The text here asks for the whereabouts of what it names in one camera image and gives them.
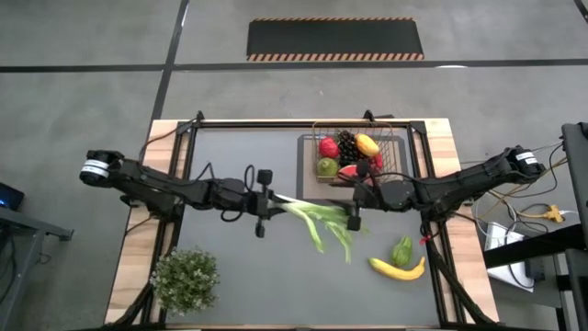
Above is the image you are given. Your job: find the black hazard-striped floor mat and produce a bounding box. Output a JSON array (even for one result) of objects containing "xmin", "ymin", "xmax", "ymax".
[{"xmin": 246, "ymin": 17, "xmax": 425, "ymax": 63}]

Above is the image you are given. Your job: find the yellow power plug splitter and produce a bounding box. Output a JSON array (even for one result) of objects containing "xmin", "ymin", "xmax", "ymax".
[{"xmin": 544, "ymin": 204, "xmax": 565, "ymax": 224}]

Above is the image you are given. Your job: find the orange mango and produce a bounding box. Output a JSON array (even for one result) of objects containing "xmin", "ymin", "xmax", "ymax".
[{"xmin": 354, "ymin": 132, "xmax": 381, "ymax": 158}]

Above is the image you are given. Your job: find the watermelon slice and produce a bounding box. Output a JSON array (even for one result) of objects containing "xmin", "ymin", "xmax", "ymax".
[{"xmin": 337, "ymin": 164, "xmax": 374, "ymax": 188}]

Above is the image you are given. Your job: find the green bell pepper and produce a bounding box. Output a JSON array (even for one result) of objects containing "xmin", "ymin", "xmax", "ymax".
[{"xmin": 390, "ymin": 235, "xmax": 414, "ymax": 268}]

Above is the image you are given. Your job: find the green pear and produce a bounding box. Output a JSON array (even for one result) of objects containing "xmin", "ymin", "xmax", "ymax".
[{"xmin": 316, "ymin": 157, "xmax": 340, "ymax": 179}]

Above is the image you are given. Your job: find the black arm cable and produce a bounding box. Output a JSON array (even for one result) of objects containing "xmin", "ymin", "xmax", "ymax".
[{"xmin": 137, "ymin": 118, "xmax": 197, "ymax": 162}]

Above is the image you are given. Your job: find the green and white leek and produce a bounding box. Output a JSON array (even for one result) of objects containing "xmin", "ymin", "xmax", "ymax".
[{"xmin": 274, "ymin": 192, "xmax": 368, "ymax": 265}]

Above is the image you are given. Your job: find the black aluminium table frame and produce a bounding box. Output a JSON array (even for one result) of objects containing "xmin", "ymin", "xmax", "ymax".
[{"xmin": 105, "ymin": 108, "xmax": 502, "ymax": 331}]

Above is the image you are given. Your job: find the yellow banana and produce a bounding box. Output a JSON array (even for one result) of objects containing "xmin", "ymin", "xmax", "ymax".
[{"xmin": 367, "ymin": 256, "xmax": 427, "ymax": 282}]

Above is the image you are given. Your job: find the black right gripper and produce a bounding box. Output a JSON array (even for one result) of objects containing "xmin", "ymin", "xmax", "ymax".
[{"xmin": 337, "ymin": 159, "xmax": 386, "ymax": 232}]

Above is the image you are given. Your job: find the brown placemat with black border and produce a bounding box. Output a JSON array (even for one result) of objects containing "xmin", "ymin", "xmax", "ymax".
[{"xmin": 296, "ymin": 132, "xmax": 413, "ymax": 208}]

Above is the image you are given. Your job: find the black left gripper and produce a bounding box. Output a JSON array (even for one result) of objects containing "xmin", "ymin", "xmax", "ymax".
[{"xmin": 245, "ymin": 168, "xmax": 288, "ymax": 239}]

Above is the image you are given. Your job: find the purple grape bunch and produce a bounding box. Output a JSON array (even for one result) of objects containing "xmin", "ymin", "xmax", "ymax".
[{"xmin": 337, "ymin": 130, "xmax": 362, "ymax": 166}]

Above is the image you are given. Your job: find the green potted plant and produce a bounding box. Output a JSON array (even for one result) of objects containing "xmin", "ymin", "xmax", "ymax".
[{"xmin": 149, "ymin": 247, "xmax": 221, "ymax": 316}]

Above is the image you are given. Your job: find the yellow cord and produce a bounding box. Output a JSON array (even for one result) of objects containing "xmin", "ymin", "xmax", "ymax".
[{"xmin": 486, "ymin": 158, "xmax": 571, "ymax": 220}]

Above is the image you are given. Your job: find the metal wire basket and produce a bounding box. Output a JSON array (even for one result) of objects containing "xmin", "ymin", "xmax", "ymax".
[{"xmin": 311, "ymin": 120, "xmax": 396, "ymax": 186}]

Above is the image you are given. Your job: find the grey desk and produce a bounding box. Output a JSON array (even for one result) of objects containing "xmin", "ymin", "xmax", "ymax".
[{"xmin": 0, "ymin": 206, "xmax": 74, "ymax": 331}]

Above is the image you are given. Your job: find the black metal stand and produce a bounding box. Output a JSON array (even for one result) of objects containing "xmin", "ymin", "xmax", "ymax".
[{"xmin": 481, "ymin": 121, "xmax": 588, "ymax": 331}]

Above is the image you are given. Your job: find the black device with blue light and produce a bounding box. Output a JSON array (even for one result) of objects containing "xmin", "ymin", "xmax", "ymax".
[{"xmin": 0, "ymin": 181, "xmax": 26, "ymax": 211}]

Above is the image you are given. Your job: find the grey cable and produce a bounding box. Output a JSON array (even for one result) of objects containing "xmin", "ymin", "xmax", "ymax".
[{"xmin": 460, "ymin": 142, "xmax": 564, "ymax": 166}]

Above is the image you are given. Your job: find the white box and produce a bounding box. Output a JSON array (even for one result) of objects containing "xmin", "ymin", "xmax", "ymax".
[{"xmin": 484, "ymin": 222, "xmax": 537, "ymax": 293}]

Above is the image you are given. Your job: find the grey table mat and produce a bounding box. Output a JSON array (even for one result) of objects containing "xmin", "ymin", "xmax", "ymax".
[{"xmin": 165, "ymin": 127, "xmax": 441, "ymax": 327}]

